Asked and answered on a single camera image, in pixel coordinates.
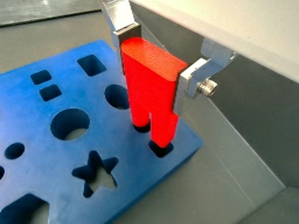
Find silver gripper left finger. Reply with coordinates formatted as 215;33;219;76
102;0;140;53

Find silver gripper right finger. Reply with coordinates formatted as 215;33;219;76
173;38;239;115

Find red two-pronged peg block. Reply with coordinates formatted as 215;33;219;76
120;38;187;148

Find blue foam shape board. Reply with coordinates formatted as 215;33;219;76
0;40;202;224

